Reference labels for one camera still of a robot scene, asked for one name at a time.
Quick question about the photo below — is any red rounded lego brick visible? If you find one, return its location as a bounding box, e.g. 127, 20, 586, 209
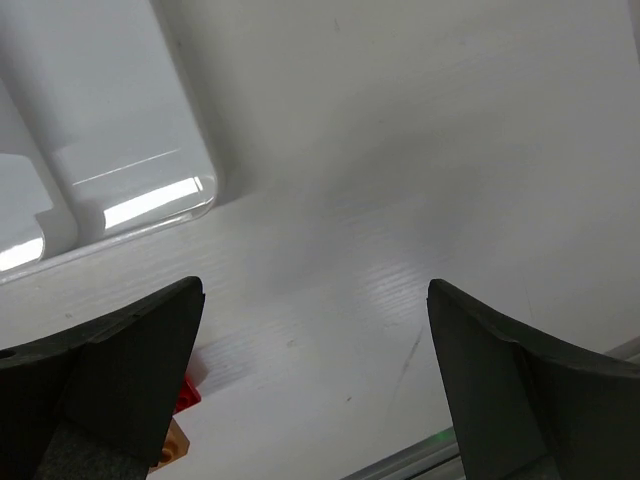
173, 374, 202, 414

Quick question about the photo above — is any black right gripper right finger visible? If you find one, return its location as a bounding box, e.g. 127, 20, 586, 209
427, 279, 639, 479

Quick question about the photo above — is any orange lego plate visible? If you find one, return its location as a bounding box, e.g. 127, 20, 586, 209
149, 418, 190, 473

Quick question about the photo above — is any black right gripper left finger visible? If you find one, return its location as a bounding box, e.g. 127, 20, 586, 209
1, 276, 205, 479

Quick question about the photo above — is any white divided sorting tray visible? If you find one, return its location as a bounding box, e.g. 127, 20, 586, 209
1, 1, 221, 283

